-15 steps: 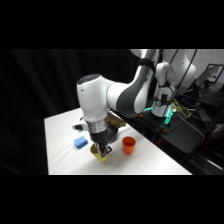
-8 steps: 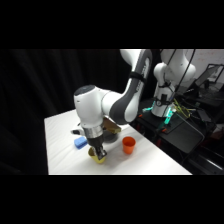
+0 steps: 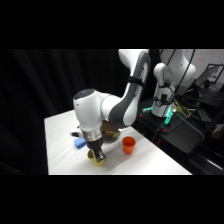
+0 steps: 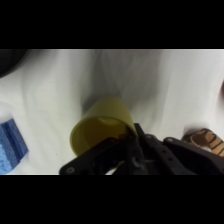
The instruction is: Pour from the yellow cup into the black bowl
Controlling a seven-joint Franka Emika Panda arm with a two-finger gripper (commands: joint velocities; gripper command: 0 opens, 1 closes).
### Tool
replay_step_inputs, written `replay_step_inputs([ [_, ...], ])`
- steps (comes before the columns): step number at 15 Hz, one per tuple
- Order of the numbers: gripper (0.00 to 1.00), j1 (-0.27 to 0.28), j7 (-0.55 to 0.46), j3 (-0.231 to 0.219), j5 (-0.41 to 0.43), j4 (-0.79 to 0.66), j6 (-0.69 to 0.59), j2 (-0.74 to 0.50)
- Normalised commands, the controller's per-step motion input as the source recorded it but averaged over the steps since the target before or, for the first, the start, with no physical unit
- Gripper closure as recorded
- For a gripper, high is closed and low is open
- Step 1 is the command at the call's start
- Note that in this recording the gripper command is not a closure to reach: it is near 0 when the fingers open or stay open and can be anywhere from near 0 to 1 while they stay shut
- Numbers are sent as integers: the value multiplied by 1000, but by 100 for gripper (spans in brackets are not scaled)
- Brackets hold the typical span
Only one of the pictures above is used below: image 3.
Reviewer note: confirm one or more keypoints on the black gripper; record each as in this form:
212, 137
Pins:
95, 146

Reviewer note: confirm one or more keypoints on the yellow plastic cup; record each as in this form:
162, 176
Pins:
90, 155

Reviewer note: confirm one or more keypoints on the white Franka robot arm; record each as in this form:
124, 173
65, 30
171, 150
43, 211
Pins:
90, 110

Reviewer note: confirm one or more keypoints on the orange plastic cup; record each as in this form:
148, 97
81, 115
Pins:
128, 145

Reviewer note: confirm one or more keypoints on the blue sponge block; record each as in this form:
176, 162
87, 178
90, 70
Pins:
79, 143

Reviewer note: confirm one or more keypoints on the black robot stand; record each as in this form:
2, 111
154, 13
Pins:
181, 131

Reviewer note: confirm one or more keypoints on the black curtain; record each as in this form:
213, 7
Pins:
36, 93

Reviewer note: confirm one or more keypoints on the black laptop screen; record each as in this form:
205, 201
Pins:
208, 76

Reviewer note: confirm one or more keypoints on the golden wrist camera mount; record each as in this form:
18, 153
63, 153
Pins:
110, 130

